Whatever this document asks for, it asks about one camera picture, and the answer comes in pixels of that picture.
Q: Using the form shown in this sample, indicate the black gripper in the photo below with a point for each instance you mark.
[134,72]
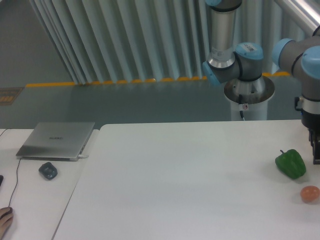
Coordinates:
[312,122]

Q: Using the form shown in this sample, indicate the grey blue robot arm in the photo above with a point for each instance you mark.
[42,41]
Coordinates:
[240,67]

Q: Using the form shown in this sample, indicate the green bell pepper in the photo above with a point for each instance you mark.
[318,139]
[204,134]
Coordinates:
[291,164]

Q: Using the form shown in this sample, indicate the person's hand on mouse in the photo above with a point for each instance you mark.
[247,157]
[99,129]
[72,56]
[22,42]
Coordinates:
[6,220]

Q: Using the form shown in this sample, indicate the orange round fruit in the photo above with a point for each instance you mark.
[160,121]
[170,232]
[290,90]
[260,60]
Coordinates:
[310,194]

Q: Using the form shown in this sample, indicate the white laptop plug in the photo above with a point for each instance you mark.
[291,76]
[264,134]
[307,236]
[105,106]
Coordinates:
[83,156]

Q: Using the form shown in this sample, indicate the silver closed laptop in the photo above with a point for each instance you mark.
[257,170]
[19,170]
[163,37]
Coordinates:
[59,141]

